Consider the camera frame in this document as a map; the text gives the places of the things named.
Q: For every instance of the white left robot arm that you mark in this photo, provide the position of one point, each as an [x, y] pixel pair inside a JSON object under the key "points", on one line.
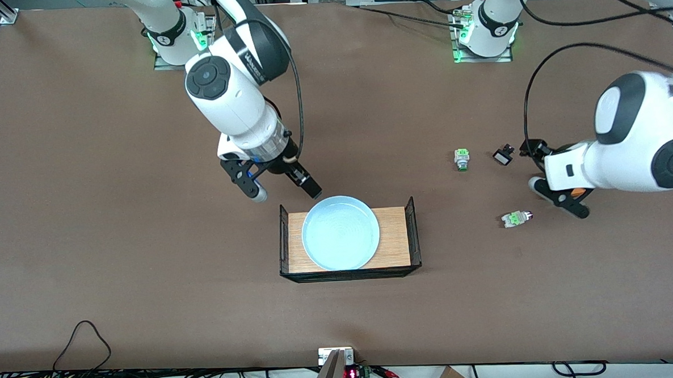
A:
{"points": [[635, 136]]}

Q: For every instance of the green push button switch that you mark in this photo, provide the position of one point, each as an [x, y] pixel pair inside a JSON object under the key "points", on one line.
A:
{"points": [[462, 158]]}

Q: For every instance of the silver pole mount plate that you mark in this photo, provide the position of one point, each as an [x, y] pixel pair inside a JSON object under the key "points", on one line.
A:
{"points": [[323, 357]]}

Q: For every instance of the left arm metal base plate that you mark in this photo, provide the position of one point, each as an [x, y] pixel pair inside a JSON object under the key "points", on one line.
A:
{"points": [[484, 59]]}

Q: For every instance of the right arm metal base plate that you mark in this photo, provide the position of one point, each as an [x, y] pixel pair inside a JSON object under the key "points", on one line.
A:
{"points": [[206, 58]]}

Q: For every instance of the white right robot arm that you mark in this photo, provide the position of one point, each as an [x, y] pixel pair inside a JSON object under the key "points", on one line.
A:
{"points": [[230, 103]]}

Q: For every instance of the orange button enclosure box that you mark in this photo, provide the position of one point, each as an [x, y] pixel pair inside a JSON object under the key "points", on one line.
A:
{"points": [[579, 192]]}

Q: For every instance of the red alligator clip lead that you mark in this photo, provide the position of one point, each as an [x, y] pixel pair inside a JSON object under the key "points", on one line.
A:
{"points": [[387, 372]]}

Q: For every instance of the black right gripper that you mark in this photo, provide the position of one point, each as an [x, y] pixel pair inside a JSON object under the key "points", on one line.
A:
{"points": [[283, 163]]}

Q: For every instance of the small black switch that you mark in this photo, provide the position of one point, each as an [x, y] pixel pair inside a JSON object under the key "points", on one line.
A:
{"points": [[503, 156]]}

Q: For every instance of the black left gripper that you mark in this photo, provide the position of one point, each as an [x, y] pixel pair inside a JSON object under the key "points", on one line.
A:
{"points": [[532, 148]]}

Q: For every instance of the green white switch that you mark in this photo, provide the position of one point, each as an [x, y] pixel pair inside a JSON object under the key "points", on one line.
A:
{"points": [[515, 219]]}

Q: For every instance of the light blue ceramic plate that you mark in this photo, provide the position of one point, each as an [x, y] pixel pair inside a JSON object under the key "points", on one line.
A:
{"points": [[341, 234]]}

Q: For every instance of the red digit display module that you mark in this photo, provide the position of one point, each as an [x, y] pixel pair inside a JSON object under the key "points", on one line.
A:
{"points": [[351, 374]]}

